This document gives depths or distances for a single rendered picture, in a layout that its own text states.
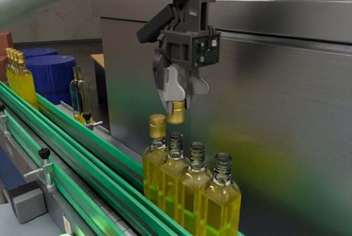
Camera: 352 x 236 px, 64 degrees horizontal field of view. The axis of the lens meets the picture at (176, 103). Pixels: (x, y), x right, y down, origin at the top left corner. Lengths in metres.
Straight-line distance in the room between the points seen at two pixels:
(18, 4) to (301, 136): 0.47
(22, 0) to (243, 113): 0.48
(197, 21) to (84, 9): 9.33
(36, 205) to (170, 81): 0.67
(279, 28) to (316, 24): 0.06
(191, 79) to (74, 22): 9.26
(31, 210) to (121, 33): 0.61
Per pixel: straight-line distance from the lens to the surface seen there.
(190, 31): 0.46
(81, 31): 9.78
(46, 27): 9.74
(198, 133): 0.70
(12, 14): 0.20
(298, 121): 0.54
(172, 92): 0.49
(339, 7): 0.50
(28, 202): 1.00
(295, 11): 0.52
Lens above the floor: 1.40
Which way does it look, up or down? 21 degrees down
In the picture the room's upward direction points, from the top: straight up
